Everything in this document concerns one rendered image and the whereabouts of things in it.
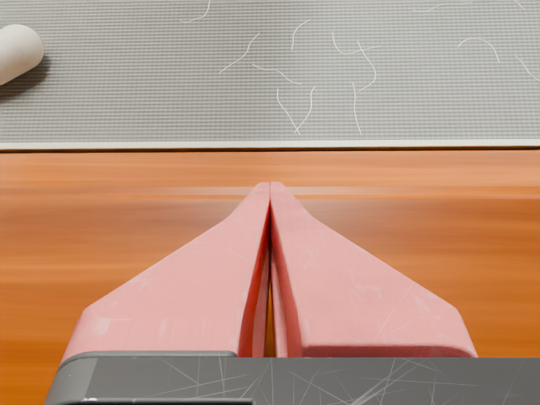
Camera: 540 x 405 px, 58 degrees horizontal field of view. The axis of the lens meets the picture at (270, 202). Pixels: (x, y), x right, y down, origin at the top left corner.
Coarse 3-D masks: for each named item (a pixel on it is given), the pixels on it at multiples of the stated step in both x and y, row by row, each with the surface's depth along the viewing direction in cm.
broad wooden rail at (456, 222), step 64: (0, 192) 18; (64, 192) 18; (128, 192) 18; (192, 192) 18; (320, 192) 18; (384, 192) 17; (448, 192) 17; (512, 192) 17; (0, 256) 17; (64, 256) 17; (128, 256) 17; (384, 256) 17; (448, 256) 17; (512, 256) 16; (0, 320) 17; (64, 320) 17; (512, 320) 16; (0, 384) 16
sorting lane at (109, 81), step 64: (0, 0) 23; (64, 0) 23; (128, 0) 22; (192, 0) 22; (256, 0) 22; (320, 0) 22; (384, 0) 22; (448, 0) 22; (512, 0) 22; (64, 64) 22; (128, 64) 22; (192, 64) 22; (256, 64) 21; (320, 64) 21; (384, 64) 21; (448, 64) 21; (512, 64) 21; (0, 128) 21; (64, 128) 21; (128, 128) 21; (192, 128) 21; (256, 128) 21; (320, 128) 21; (384, 128) 20; (448, 128) 20; (512, 128) 20
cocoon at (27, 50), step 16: (0, 32) 20; (16, 32) 20; (32, 32) 21; (0, 48) 20; (16, 48) 20; (32, 48) 21; (0, 64) 20; (16, 64) 21; (32, 64) 21; (0, 80) 21
